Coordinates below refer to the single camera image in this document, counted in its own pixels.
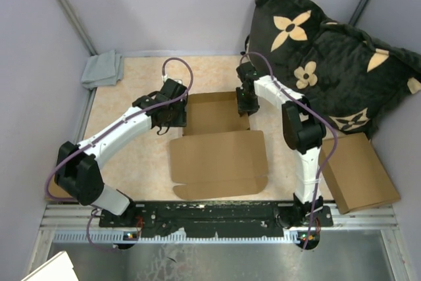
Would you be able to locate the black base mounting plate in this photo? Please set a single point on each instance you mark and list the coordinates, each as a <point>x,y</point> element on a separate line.
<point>201,219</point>

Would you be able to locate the brown cardboard box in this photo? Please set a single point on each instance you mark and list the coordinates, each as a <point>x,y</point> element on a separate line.
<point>218,154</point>

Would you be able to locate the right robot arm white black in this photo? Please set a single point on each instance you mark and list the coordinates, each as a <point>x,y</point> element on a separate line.
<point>303,133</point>

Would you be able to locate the black floral plush pillow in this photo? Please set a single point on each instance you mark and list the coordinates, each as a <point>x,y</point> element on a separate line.
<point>356,79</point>

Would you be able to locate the grey folded cloth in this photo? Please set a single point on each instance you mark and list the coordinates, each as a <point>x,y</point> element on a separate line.
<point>103,70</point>

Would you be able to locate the folded cardboard box left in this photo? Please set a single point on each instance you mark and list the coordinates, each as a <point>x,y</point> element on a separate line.
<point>54,193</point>

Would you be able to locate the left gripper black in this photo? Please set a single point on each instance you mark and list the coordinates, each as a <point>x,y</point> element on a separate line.
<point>181,120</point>

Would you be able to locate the aluminium rail frame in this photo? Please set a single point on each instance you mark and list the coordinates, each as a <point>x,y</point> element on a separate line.
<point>224,240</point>

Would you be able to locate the folded cardboard box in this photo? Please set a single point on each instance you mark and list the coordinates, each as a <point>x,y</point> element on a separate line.
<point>356,177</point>
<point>54,193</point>

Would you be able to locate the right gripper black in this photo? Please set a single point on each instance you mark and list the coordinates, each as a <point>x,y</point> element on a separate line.
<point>249,109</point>

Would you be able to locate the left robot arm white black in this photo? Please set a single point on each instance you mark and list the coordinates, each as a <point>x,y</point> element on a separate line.
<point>78,170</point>

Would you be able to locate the folded cardboard box right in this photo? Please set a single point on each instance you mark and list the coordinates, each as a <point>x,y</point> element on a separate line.
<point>356,177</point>

